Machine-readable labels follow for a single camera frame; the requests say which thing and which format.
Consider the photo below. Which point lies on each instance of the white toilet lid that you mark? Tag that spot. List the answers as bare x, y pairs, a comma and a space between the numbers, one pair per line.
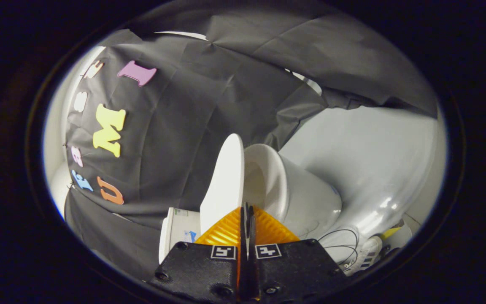
224, 181

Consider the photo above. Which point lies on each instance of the black backdrop cloth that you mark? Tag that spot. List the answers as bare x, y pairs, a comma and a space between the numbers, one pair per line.
184, 118

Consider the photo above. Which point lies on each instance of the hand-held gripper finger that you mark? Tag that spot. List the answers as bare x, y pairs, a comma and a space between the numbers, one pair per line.
243, 270
253, 270

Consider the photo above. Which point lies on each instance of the yellow object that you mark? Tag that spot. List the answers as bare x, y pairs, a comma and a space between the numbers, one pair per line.
390, 232

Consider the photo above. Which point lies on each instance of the person's white striped shoe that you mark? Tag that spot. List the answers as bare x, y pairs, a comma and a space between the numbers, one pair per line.
367, 253

